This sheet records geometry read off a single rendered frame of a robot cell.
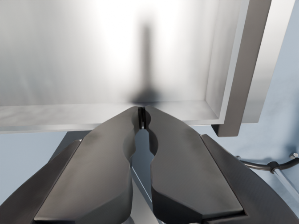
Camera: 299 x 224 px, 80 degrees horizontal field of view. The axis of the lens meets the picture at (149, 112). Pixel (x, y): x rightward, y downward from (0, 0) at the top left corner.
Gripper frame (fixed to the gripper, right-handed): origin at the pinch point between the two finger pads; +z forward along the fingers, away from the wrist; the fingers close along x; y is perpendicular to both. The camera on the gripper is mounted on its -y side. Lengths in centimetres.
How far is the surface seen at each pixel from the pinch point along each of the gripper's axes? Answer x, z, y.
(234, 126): 7.5, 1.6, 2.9
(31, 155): -87, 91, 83
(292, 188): 87, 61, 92
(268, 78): 10.7, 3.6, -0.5
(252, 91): 9.6, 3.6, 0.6
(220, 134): 6.5, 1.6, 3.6
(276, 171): 86, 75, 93
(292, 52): 83, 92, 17
